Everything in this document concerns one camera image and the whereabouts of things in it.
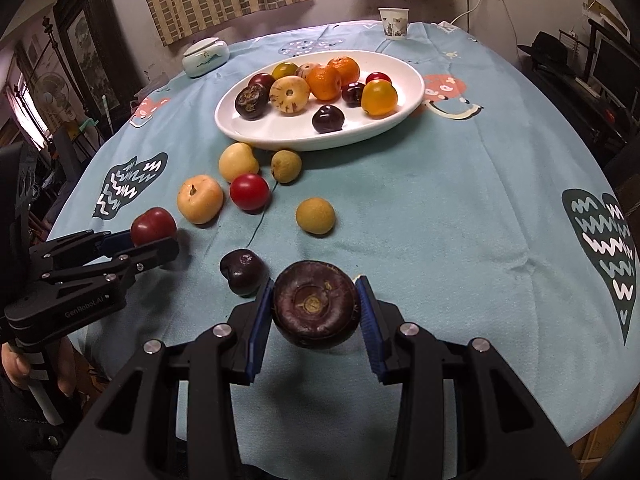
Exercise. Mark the standing fan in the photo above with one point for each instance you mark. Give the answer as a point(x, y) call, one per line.
point(50, 94)

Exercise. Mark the red tomato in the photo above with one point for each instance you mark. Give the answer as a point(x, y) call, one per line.
point(249, 192)

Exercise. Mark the dark red round fruit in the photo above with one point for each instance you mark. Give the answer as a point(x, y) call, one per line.
point(260, 81)

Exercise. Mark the orange yellow tomato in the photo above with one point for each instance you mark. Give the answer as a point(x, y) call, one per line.
point(379, 98)

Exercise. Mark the pale orange round fruit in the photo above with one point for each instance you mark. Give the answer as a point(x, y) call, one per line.
point(200, 199)
point(306, 71)

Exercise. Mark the red apple-like fruit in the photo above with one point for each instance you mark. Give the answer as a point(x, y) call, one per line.
point(153, 225)

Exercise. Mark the person's left hand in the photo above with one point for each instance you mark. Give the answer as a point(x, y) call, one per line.
point(15, 367)

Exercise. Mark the dark purple plum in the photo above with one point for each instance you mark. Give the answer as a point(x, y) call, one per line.
point(242, 272)
point(328, 119)

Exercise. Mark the dark purple mangosteen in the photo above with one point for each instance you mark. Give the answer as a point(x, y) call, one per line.
point(251, 102)
point(316, 305)

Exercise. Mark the pale green ceramic jar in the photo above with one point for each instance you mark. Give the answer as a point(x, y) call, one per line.
point(205, 59)

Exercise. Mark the white oval plate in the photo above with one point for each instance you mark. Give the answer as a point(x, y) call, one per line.
point(390, 125)

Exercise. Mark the blue printed tablecloth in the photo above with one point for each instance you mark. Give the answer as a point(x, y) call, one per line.
point(450, 200)

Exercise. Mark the black hat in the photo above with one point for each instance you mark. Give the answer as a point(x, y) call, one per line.
point(545, 49)

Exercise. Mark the computer monitor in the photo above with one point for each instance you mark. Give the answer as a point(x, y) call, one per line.
point(617, 72)

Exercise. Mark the orange mandarin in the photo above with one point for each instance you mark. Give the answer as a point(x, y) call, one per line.
point(345, 68)
point(324, 83)

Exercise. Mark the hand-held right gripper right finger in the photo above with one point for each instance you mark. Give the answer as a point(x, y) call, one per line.
point(367, 332)

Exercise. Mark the small dark red cherry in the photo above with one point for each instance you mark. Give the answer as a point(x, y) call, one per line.
point(353, 95)

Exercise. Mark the small red fruit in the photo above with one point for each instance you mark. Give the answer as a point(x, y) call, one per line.
point(378, 78)

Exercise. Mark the printed paper cup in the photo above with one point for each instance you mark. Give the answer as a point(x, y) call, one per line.
point(393, 24)

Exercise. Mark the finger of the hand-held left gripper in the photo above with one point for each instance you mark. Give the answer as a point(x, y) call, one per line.
point(80, 247)
point(140, 260)

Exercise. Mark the pale yellow round fruit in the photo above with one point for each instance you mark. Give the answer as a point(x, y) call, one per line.
point(289, 95)
point(238, 162)

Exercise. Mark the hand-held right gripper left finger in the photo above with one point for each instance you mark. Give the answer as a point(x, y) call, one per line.
point(260, 332)

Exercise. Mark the framed painting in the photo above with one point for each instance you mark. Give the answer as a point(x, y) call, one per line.
point(87, 45)

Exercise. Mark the small brown longan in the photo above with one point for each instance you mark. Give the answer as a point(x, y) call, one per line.
point(286, 166)
point(315, 216)

